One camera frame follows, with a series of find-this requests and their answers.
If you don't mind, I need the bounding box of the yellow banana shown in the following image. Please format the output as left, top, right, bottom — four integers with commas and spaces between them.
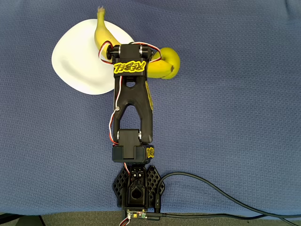
94, 6, 176, 80

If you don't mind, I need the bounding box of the white rounded plate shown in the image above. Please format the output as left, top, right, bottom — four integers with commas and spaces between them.
51, 18, 136, 96

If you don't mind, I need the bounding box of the green apple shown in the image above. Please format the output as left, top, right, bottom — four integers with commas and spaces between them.
159, 47, 181, 80

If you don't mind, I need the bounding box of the blue-grey woven table cloth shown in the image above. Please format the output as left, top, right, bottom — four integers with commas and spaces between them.
0, 0, 301, 218

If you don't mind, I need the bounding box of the black tripod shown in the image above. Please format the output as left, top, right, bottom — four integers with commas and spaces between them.
0, 212, 47, 226

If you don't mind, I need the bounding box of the thick black cable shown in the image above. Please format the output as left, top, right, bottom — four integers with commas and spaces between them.
154, 171, 301, 218

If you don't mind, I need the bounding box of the thin black cable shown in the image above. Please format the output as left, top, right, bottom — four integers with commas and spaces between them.
144, 211, 301, 226

